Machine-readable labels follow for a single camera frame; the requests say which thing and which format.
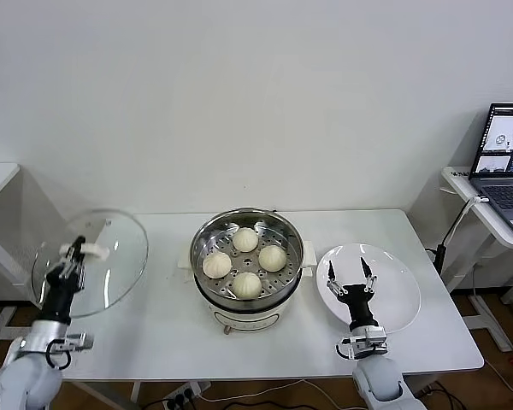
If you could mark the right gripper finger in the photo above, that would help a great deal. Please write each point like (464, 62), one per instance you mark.
(365, 269)
(331, 273)

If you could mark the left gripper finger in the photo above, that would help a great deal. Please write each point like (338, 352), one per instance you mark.
(73, 250)
(72, 269)

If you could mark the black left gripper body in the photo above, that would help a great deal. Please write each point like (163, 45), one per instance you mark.
(60, 299)

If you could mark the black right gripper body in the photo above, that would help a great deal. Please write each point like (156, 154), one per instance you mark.
(361, 305)

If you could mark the glass pot lid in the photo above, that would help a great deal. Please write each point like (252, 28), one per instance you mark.
(111, 273)

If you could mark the white steamed baozi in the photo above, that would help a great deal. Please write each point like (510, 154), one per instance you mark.
(273, 258)
(216, 265)
(246, 285)
(245, 240)

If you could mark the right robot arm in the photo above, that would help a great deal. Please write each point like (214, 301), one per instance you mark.
(380, 380)

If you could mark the steel steamer basket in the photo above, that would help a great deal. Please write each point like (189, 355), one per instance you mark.
(282, 284)

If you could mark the white round plate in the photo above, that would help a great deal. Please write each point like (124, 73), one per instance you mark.
(393, 273)

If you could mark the black upright pole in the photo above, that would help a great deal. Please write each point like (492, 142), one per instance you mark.
(441, 256)

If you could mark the white electric cooking pot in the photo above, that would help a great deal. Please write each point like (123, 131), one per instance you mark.
(248, 318)

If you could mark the white laptop stand table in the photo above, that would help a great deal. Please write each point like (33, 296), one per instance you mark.
(457, 179)

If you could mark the white power strip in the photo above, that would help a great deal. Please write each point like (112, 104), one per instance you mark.
(184, 390)

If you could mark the grey open laptop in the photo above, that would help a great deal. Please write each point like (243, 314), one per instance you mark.
(504, 192)

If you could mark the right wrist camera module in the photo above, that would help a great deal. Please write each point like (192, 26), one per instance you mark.
(369, 341)

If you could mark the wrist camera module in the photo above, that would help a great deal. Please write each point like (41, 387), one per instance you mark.
(369, 341)
(79, 341)

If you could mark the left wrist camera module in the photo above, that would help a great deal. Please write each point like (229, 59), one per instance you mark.
(79, 341)

